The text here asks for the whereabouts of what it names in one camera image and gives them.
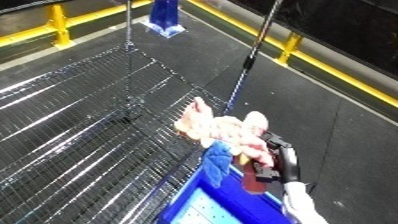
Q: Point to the pink spotted soft toy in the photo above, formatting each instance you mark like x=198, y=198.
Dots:
x=222, y=128

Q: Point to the pale right robot forearm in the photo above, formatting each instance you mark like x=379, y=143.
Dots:
x=302, y=206

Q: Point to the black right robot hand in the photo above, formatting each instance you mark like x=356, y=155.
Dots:
x=289, y=160

